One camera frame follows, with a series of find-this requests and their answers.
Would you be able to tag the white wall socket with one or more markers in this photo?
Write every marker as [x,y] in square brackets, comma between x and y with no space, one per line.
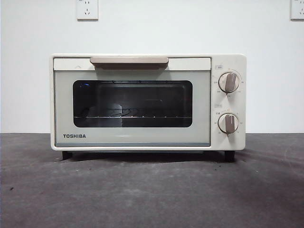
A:
[298,10]
[87,10]

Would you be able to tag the black oven foot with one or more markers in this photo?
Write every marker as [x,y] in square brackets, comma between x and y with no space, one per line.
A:
[229,156]
[67,155]

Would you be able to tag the cream beige oven knob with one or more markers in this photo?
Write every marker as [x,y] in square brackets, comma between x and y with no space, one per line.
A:
[228,82]
[228,123]

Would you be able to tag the cream white toaster oven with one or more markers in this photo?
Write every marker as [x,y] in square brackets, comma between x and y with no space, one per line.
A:
[228,64]

